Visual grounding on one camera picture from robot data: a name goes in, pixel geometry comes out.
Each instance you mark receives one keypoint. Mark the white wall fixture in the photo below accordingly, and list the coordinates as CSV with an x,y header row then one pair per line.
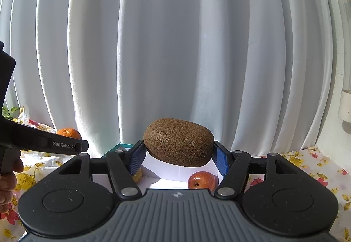
x,y
344,108

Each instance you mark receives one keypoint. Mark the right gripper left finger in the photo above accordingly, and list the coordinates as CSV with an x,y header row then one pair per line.
x,y
122,166

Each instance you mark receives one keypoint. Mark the green-red apple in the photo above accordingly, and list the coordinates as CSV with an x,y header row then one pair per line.
x,y
138,176

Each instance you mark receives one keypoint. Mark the person's left hand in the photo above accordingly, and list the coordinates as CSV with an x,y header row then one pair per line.
x,y
9,181

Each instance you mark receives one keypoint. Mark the brown kiwi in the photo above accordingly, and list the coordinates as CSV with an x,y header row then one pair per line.
x,y
179,142

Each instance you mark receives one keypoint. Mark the left mandarin orange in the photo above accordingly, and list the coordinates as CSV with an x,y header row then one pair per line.
x,y
69,132

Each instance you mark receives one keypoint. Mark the floral bed sheet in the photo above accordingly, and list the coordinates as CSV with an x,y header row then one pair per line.
x,y
76,202

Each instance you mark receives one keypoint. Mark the white curtain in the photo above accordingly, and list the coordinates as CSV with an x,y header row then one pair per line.
x,y
256,73

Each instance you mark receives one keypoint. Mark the teal cardboard box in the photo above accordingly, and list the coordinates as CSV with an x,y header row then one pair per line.
x,y
160,175

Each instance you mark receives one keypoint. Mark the red apple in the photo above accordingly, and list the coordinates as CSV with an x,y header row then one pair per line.
x,y
203,180

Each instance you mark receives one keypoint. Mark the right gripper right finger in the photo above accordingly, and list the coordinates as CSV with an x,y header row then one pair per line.
x,y
233,166

